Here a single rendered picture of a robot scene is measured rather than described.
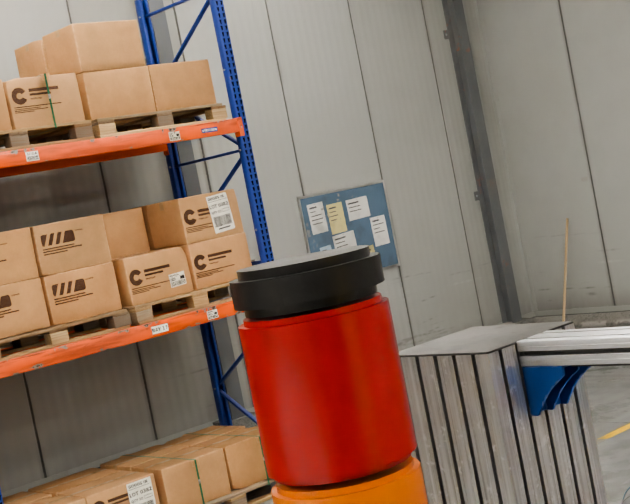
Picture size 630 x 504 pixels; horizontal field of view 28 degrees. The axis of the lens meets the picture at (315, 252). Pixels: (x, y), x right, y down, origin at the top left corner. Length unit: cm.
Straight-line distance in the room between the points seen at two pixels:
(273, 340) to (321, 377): 2
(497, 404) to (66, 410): 856
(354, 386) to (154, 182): 1079
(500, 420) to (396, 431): 178
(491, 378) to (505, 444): 12
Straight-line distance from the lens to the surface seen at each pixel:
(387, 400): 40
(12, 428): 1035
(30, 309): 897
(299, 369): 39
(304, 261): 39
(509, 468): 220
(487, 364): 216
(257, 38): 1217
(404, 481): 40
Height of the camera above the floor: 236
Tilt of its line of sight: 3 degrees down
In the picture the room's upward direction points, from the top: 11 degrees counter-clockwise
